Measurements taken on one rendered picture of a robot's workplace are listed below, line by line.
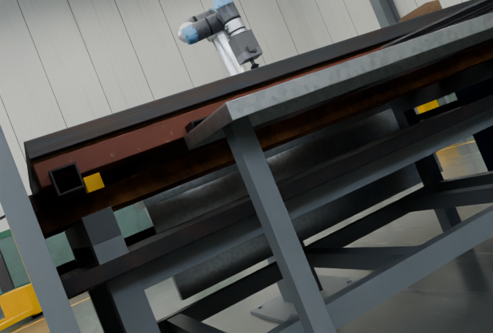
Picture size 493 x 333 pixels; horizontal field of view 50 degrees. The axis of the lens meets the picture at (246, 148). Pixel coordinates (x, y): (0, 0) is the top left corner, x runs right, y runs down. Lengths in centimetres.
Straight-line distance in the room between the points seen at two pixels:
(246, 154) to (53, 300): 39
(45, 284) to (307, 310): 44
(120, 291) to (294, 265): 35
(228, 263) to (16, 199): 119
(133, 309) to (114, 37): 1149
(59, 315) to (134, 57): 1156
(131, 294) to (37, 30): 1142
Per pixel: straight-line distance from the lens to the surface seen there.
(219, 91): 117
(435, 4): 173
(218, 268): 195
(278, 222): 94
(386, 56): 99
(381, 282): 133
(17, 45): 1224
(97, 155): 108
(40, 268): 88
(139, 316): 109
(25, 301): 647
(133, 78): 1217
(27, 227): 88
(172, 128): 112
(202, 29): 214
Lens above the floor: 64
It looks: 2 degrees up
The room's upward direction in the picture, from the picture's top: 22 degrees counter-clockwise
